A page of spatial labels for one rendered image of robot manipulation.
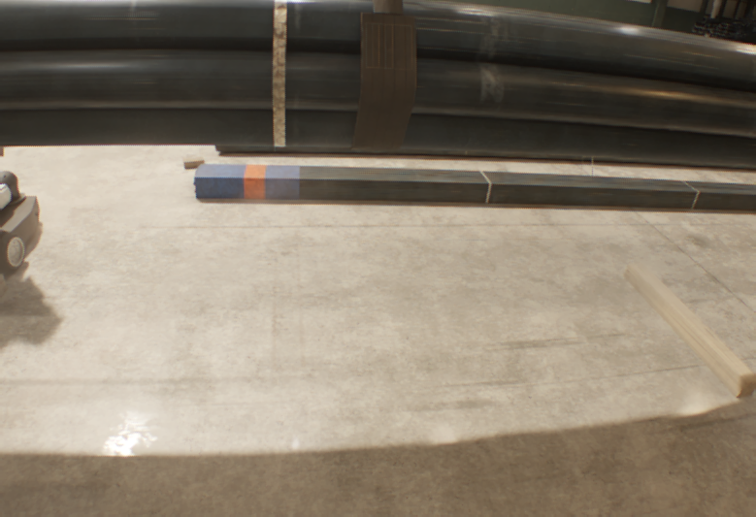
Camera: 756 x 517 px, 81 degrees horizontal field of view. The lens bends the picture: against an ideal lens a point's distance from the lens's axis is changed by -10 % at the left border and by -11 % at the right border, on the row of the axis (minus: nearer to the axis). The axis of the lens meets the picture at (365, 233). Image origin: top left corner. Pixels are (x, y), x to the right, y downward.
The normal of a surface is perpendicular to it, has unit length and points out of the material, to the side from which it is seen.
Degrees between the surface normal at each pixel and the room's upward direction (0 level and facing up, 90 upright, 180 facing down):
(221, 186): 90
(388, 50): 60
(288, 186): 90
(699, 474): 0
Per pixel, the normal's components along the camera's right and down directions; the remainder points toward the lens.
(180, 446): 0.07, -0.87
